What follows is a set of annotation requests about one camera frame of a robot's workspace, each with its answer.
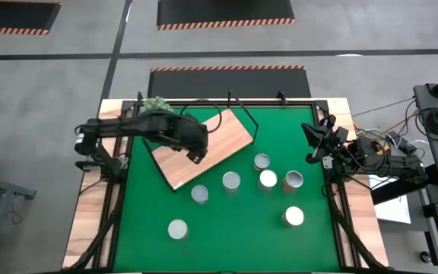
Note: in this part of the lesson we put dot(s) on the black power adapter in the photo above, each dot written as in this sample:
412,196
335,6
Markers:
398,139

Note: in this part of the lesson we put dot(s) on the green table mat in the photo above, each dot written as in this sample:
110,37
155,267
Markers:
242,243

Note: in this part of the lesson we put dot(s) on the blue cherries label can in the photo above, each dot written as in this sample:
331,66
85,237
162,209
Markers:
293,216

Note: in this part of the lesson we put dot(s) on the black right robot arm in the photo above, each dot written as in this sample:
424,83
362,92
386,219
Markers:
394,165

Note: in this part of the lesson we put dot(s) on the white Saucy O's can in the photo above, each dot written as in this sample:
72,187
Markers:
199,193

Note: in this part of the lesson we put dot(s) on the white paper sheet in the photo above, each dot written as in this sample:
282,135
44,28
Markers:
394,209

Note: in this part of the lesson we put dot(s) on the grey equipment stand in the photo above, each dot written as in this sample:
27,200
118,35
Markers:
432,148

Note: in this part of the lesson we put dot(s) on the succulent plant in white pot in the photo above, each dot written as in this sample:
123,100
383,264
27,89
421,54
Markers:
156,103

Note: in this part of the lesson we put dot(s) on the orange pineapple label can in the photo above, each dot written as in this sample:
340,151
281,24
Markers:
293,179
231,180

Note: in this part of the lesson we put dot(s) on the peaches label can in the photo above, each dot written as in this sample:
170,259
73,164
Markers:
267,179

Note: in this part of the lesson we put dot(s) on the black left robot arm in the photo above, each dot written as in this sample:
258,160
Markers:
127,127

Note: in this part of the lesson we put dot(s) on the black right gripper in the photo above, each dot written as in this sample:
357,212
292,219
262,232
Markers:
331,152

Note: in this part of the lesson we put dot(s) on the black metal table frame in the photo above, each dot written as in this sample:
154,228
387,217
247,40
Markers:
299,103

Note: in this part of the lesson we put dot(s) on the black floor beam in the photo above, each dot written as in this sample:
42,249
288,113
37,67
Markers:
401,188

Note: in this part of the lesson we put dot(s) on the olive green label can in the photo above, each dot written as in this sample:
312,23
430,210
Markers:
177,229

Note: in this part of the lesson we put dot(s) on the short green pear can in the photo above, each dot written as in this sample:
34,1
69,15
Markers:
261,162

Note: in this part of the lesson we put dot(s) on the small black round object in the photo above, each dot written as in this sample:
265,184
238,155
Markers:
426,257

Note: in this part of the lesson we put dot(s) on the wooden shelf with black frame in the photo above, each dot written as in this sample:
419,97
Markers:
226,139

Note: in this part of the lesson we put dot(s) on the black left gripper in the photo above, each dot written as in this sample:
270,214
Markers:
194,139

